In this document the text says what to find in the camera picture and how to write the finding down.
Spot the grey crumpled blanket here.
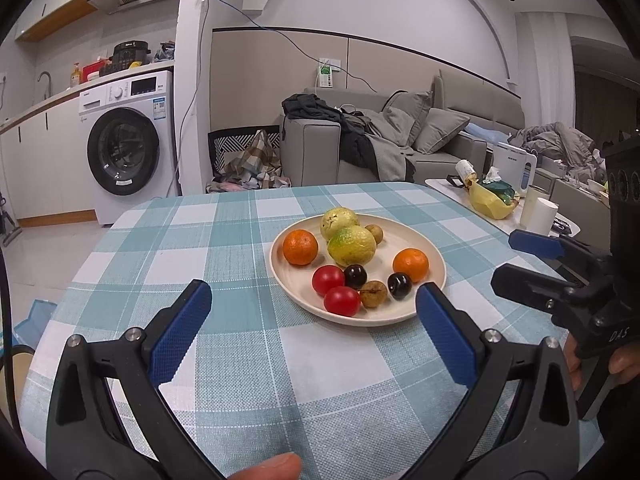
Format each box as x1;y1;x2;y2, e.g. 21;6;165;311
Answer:
510;122;608;181

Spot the black pressure cooker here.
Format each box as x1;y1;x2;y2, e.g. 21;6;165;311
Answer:
111;40;152;73

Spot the yellow plastic bag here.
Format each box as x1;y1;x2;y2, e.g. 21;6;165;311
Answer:
467;180;521;220

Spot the red box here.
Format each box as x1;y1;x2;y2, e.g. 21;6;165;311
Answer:
81;58;113;82

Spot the black wall cable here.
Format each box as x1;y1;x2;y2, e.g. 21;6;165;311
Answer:
207;0;381;93

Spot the white cylindrical cup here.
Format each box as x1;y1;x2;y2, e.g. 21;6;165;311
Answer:
532;197;560;236

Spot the light blue pillow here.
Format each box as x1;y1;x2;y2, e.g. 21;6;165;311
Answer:
462;122;516;146

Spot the white base cabinet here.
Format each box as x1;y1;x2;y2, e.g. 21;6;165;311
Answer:
0;87;98;223

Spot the dark grey cushion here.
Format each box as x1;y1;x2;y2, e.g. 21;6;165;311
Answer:
382;91;433;148

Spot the black patterned laundry basket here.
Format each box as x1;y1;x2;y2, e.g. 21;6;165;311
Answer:
207;127;282;186

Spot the orange mandarin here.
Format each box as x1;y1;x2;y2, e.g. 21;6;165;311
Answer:
392;248;431;283
282;229;320;267

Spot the person's right hand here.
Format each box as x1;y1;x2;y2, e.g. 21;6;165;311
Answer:
564;332;640;391

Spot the white washing machine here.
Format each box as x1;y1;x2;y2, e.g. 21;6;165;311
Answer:
77;70;182;226

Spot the stick vacuum cleaner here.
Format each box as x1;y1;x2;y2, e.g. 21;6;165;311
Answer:
0;195;23;246

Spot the dark purple plum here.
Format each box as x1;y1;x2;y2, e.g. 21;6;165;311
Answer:
387;272;413;301
343;264;369;290

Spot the teal checked tablecloth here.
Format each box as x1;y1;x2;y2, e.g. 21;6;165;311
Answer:
20;181;606;480

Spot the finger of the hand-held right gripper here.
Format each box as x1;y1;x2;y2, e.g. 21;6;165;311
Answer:
507;229;613;281
490;263;608;328

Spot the dark clothes heap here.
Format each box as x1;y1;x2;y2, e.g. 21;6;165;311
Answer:
281;92;416;183

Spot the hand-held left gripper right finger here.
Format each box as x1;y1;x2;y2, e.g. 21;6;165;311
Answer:
415;282;581;480

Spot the light blue bag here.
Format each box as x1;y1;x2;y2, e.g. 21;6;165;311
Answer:
15;299;56;348

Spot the white marble side table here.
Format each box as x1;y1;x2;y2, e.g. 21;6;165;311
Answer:
425;176;583;238

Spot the person's right forearm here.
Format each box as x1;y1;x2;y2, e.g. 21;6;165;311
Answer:
580;372;640;480

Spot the light grey cushion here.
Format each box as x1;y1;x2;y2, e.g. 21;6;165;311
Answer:
414;107;471;155

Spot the white wall charger unit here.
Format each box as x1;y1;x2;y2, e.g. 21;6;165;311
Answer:
316;57;343;89

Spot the small yellow spotted guava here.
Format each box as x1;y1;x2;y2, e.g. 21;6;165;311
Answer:
320;207;361;241

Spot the red tomato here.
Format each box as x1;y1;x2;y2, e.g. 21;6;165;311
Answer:
312;265;347;297
323;286;362;318

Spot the brown longan with stem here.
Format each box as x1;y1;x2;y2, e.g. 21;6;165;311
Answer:
360;280;388;309

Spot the dark curtain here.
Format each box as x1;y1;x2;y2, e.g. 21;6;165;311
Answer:
570;35;640;136

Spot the grey ottoman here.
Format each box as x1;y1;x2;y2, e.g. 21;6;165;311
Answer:
537;165;613;226

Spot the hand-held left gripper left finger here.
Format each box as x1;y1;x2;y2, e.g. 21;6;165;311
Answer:
46;279;213;480

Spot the person's left hand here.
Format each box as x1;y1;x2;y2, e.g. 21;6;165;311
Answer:
225;451;303;480

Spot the cream round plate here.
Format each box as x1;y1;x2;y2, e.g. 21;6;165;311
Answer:
269;212;447;328

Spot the pastel laundry pile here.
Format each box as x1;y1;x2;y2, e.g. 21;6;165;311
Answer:
206;175;293;193

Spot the plaid cloth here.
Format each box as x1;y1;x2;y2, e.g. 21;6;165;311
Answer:
220;130;283;188

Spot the yellow-green lemon front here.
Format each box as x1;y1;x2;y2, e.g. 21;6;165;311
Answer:
327;225;377;268

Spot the grey sofa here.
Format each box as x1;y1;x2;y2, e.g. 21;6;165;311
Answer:
279;70;526;188

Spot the white appliance box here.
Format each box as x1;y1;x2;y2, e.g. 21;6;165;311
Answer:
492;141;538;196

